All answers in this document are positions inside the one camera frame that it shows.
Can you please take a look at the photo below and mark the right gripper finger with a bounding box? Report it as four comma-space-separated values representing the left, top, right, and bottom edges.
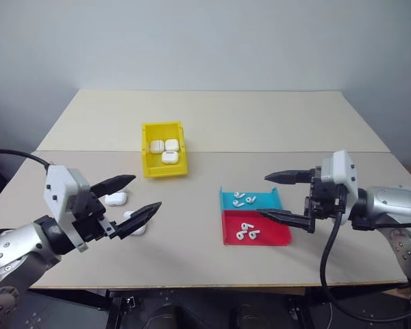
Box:
264, 168, 318, 187
256, 208, 318, 235

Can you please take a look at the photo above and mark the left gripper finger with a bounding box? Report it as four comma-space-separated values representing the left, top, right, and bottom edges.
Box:
90, 174, 137, 197
110, 201, 163, 240

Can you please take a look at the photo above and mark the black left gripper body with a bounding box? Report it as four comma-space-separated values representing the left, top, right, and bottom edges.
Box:
71, 188, 119, 243

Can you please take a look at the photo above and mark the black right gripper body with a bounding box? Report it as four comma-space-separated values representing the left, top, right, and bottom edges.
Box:
303, 165, 347, 221

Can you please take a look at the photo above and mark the yellow plastic bin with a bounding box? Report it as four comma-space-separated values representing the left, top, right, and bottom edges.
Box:
141, 120, 190, 180

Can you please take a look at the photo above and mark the red plastic tray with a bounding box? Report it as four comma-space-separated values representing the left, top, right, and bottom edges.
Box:
221, 209, 293, 247

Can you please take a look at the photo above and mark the blue plastic tray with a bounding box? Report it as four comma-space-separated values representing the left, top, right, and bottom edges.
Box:
219, 186, 284, 212

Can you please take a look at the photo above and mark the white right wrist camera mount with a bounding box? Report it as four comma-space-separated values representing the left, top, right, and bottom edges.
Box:
320, 149, 360, 226

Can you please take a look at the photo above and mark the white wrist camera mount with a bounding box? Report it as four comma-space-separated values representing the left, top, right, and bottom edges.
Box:
320, 149, 360, 226
43, 164, 91, 253

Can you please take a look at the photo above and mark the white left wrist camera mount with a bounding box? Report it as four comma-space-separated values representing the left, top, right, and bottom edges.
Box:
43, 164, 91, 253

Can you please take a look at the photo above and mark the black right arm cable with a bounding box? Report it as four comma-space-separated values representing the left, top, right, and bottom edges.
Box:
319, 197, 411, 323

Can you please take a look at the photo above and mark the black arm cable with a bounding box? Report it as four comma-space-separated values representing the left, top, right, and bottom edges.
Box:
0, 149, 53, 171
319, 197, 411, 323

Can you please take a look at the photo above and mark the black metal table frame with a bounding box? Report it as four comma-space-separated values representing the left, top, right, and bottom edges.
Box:
18, 283, 411, 329

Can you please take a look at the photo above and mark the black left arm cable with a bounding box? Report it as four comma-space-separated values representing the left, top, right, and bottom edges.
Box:
0, 149, 53, 171

